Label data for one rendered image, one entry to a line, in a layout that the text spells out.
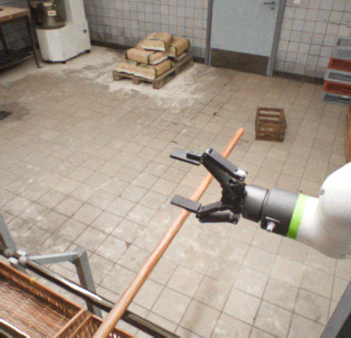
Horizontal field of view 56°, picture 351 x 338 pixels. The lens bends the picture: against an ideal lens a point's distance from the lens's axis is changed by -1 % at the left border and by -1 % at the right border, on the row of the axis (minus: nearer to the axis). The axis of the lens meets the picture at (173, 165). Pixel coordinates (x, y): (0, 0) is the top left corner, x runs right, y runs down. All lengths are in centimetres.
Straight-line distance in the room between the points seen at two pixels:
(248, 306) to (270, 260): 42
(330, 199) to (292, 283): 196
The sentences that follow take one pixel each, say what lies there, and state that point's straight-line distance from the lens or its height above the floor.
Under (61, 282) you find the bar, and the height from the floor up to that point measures 117.
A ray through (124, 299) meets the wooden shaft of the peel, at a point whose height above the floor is 121.
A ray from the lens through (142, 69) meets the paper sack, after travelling 495.
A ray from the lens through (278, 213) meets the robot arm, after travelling 67.
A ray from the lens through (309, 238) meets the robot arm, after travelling 68.
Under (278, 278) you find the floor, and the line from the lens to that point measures 250.
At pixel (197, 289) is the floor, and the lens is 236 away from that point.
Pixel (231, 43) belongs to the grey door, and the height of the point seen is 41.
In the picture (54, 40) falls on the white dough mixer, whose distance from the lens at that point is 607.
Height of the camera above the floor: 197
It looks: 36 degrees down
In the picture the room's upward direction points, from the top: straight up
